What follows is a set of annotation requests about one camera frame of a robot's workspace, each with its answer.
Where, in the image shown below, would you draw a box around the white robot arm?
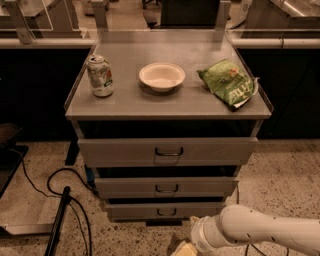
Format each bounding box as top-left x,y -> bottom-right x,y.
171,204 -> 320,256

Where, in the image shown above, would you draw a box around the grey bottom drawer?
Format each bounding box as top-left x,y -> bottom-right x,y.
106,202 -> 224,221

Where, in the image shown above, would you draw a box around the crushed white soda can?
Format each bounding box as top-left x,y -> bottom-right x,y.
86,54 -> 113,97

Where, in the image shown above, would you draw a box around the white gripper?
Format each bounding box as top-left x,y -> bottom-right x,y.
171,216 -> 219,256

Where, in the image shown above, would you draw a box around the black floor cable right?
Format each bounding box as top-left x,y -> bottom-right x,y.
235,186 -> 290,256

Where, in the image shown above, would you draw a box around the black floor cable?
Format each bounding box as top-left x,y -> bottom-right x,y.
235,186 -> 290,256
9,147 -> 100,256

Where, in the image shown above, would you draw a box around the green chip bag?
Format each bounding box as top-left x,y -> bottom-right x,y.
197,59 -> 258,111

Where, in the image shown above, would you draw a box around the dark base at left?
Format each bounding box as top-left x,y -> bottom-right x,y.
0,122 -> 30,200

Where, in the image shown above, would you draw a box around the black bar on floor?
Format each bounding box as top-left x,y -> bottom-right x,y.
45,186 -> 70,256

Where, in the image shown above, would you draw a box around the white paper bowl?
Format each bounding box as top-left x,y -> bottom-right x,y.
139,63 -> 185,92

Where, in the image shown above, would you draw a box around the grey drawer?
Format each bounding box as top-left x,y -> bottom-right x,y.
78,137 -> 258,167
95,177 -> 238,199
106,202 -> 224,221

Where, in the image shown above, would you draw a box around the grey top drawer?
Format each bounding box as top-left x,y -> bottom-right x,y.
78,137 -> 258,167

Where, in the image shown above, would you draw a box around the white horizontal rail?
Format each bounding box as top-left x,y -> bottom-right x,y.
0,37 -> 320,49

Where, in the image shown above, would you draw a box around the black floor cable left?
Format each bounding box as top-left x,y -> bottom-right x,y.
9,147 -> 100,256

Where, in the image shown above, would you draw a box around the grey metal drawer cabinet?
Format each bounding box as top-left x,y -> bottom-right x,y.
63,29 -> 274,228

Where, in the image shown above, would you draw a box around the grey middle drawer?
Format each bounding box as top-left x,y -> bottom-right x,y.
95,177 -> 238,199

